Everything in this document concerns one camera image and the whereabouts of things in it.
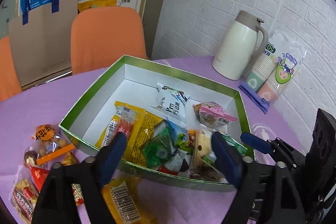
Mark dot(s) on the clear green candy packet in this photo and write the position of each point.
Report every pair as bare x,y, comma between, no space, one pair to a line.
155,148

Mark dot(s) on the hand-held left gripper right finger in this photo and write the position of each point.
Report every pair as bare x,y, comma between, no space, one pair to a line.
225,158

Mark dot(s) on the clear orange label snack packet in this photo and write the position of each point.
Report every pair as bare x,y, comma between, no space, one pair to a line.
50,142

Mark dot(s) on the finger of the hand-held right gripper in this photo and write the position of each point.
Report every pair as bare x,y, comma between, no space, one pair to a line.
254,141

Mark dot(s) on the clear brown cookie packet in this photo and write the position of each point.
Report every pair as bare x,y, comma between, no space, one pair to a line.
22,200

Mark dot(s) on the pink snack packet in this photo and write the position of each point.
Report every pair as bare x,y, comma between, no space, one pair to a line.
212,115

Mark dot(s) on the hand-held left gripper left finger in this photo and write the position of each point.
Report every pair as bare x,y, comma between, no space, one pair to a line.
115,153

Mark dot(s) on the orange chair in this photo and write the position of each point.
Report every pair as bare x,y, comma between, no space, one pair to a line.
105,37
8,69

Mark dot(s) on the yellow plastic bag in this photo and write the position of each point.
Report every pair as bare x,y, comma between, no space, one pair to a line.
97,5

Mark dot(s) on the purple tablecloth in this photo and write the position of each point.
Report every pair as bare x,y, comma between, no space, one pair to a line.
31,108

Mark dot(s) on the green cardboard box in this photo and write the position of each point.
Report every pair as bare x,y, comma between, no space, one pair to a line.
105,98

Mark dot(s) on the large yellow snack packet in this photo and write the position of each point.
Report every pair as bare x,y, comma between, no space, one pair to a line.
139,132

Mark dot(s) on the translucent yellow snack packet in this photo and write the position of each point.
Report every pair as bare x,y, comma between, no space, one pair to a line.
123,200

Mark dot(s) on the white thermos jug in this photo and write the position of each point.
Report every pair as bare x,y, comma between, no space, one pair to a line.
236,50

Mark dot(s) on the red white blue snack packet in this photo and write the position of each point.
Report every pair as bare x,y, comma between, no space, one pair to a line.
173,166

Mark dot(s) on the small brown figure packet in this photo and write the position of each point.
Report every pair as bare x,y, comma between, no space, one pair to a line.
30,158

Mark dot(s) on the green white snack packet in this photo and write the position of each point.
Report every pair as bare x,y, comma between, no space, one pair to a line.
233,146

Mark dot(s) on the pack of paper cups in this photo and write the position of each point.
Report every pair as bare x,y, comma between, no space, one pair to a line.
273,74

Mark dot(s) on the white grey snack packet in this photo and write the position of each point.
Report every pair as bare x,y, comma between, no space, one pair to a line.
169,103

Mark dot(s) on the cartoon face snack packet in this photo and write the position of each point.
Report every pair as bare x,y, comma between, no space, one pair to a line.
200,145

